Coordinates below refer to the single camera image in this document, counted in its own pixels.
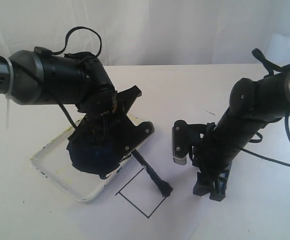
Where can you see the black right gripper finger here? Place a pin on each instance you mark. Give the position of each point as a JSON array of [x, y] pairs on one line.
[[218, 192], [202, 185]]

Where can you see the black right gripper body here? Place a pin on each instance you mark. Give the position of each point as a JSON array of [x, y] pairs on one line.
[[212, 157]]

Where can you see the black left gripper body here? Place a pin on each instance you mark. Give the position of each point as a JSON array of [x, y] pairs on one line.
[[105, 112]]

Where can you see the thin black paintbrush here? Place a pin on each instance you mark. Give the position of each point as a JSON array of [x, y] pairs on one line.
[[163, 186]]

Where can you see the white paper sheet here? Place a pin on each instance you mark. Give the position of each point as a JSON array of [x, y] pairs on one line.
[[132, 208]]

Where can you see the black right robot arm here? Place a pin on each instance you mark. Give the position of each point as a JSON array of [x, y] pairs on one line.
[[252, 106]]

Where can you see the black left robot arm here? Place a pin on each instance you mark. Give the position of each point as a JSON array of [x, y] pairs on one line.
[[40, 77]]

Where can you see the white paint tray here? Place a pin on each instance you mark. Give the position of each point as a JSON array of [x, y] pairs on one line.
[[83, 174]]

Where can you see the white backdrop curtain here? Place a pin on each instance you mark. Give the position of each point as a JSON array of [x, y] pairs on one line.
[[150, 32]]

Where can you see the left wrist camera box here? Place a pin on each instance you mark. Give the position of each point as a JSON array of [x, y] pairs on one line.
[[133, 136]]

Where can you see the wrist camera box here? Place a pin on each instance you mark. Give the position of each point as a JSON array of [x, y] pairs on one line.
[[133, 136], [184, 138]]

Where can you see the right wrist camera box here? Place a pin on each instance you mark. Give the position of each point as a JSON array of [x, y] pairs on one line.
[[184, 138]]

